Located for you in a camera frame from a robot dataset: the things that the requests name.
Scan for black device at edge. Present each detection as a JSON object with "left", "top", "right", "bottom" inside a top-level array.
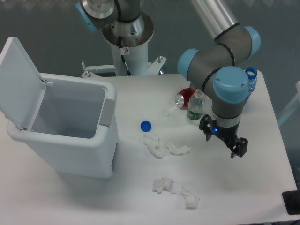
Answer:
[{"left": 282, "top": 190, "right": 300, "bottom": 215}]

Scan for white crumpled paper left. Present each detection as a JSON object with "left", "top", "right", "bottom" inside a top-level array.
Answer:
[{"left": 142, "top": 133, "right": 166, "bottom": 159}]

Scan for white paper ball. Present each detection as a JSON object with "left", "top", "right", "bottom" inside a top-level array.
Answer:
[
  {"left": 152, "top": 177, "right": 175, "bottom": 194},
  {"left": 180, "top": 186, "right": 200, "bottom": 210}
]

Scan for white open trash bin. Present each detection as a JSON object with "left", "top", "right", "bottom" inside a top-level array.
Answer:
[{"left": 0, "top": 37, "right": 118, "bottom": 178}]

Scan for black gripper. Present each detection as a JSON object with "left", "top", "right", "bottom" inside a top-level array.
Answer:
[{"left": 199, "top": 114, "right": 248, "bottom": 159}]

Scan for white frame at right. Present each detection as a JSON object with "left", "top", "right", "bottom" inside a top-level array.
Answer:
[{"left": 277, "top": 81, "right": 300, "bottom": 127}]

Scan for blue bottle cap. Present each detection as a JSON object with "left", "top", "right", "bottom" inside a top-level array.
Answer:
[{"left": 140, "top": 120, "right": 152, "bottom": 132}]

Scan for clear green-label bottle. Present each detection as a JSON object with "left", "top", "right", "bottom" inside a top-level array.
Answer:
[{"left": 187, "top": 89, "right": 205, "bottom": 120}]

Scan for blue plastic water bottle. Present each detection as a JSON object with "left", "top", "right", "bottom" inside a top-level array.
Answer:
[{"left": 245, "top": 67, "right": 257, "bottom": 101}]

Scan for white crumpled paper middle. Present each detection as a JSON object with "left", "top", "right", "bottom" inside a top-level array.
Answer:
[{"left": 164, "top": 139, "right": 192, "bottom": 156}]

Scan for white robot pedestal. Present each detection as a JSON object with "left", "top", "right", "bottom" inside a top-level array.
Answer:
[{"left": 81, "top": 12, "right": 166, "bottom": 78}]

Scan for white crumpled paper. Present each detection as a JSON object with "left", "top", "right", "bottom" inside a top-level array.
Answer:
[
  {"left": 164, "top": 139, "right": 192, "bottom": 156},
  {"left": 142, "top": 133, "right": 166, "bottom": 159}
]

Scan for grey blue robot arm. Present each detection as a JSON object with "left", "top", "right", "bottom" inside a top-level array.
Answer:
[{"left": 76, "top": 0, "right": 261, "bottom": 157}]

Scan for black cable on pedestal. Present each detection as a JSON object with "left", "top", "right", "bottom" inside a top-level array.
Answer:
[{"left": 119, "top": 36, "right": 132, "bottom": 76}]

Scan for red soda can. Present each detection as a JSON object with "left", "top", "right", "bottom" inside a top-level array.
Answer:
[{"left": 175, "top": 87, "right": 195, "bottom": 110}]

